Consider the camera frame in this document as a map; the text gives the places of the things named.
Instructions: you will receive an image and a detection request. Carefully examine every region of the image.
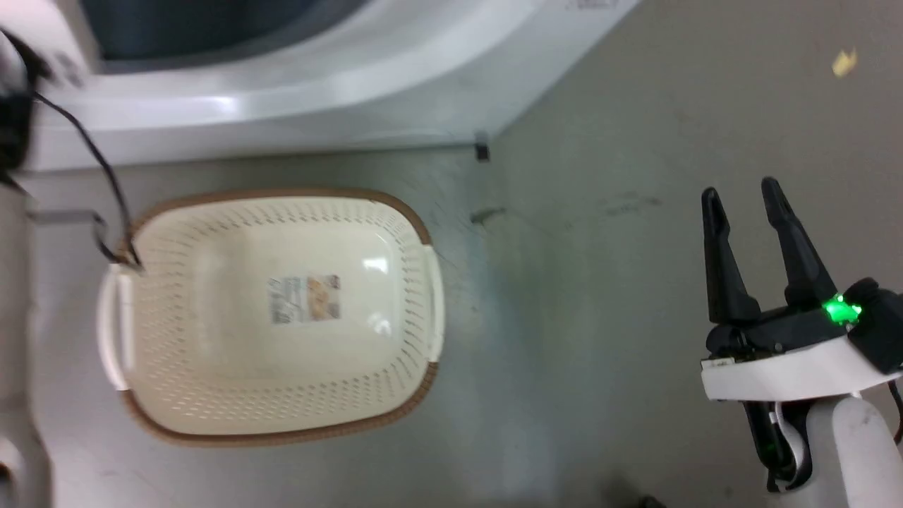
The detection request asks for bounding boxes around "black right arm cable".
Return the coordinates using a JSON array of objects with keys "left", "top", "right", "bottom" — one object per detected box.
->
[{"left": 741, "top": 399, "right": 813, "bottom": 495}]

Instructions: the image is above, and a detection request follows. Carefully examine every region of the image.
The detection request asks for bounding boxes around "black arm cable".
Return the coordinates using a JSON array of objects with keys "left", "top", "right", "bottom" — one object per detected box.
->
[
  {"left": 31, "top": 90, "right": 145, "bottom": 274},
  {"left": 741, "top": 399, "right": 813, "bottom": 495}
]

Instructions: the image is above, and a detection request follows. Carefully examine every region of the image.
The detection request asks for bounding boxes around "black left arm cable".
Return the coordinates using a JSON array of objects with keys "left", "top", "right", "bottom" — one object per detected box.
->
[{"left": 31, "top": 90, "right": 145, "bottom": 274}]

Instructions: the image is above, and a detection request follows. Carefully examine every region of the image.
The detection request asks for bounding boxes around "cream laundry basket brown rim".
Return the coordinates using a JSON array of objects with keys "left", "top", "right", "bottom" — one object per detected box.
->
[{"left": 97, "top": 187, "right": 446, "bottom": 447}]

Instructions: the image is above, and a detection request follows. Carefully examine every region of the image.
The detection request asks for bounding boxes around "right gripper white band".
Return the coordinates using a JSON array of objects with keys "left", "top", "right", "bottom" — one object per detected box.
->
[{"left": 700, "top": 176, "right": 903, "bottom": 403}]

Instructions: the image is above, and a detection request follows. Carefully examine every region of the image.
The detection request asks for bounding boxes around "printed paper label sticker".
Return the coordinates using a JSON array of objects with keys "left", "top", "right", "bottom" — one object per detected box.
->
[{"left": 267, "top": 274, "right": 343, "bottom": 326}]

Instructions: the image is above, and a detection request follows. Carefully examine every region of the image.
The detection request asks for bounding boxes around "white washing machine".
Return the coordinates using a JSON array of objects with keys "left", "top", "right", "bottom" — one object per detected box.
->
[{"left": 0, "top": 0, "right": 639, "bottom": 174}]

